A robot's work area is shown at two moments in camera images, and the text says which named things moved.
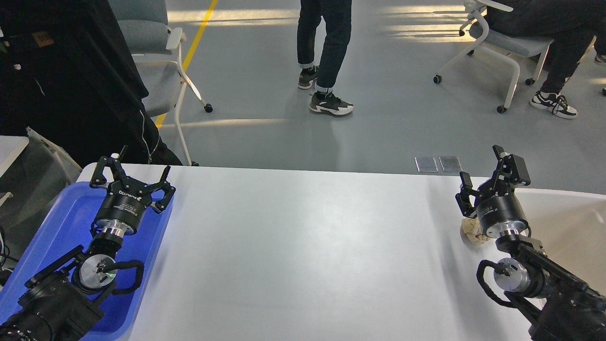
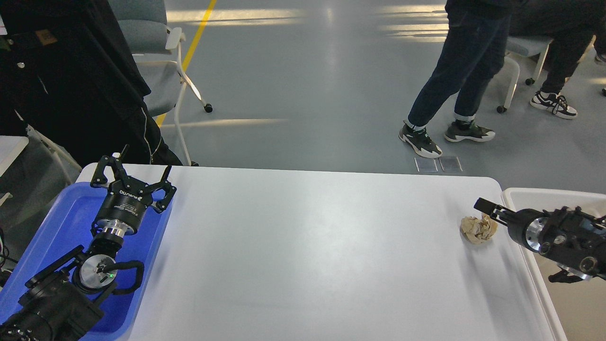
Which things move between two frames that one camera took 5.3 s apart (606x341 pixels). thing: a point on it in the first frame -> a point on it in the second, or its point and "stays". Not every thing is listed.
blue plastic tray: [69, 228] stays
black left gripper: [123, 210] stays
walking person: [337, 14] -> [473, 50]
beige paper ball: [472, 229] stays
